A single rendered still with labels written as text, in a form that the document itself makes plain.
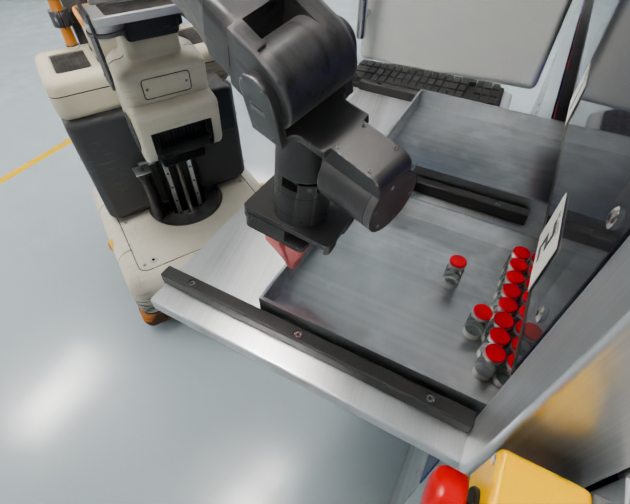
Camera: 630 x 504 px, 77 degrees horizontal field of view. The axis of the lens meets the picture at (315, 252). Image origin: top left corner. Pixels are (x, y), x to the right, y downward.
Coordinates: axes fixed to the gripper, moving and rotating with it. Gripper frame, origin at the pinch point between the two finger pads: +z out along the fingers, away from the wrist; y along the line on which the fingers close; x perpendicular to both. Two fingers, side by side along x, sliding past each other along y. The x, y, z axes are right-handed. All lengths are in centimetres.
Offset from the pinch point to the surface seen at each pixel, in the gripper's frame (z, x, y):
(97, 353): 102, -4, -72
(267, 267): 5.7, 1.0, -4.5
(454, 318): 2.5, 5.2, 20.0
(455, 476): -10.4, -16.5, 21.2
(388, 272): 3.6, 8.0, 10.2
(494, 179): 2.4, 35.7, 18.1
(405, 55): 11, 89, -16
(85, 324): 104, 2, -86
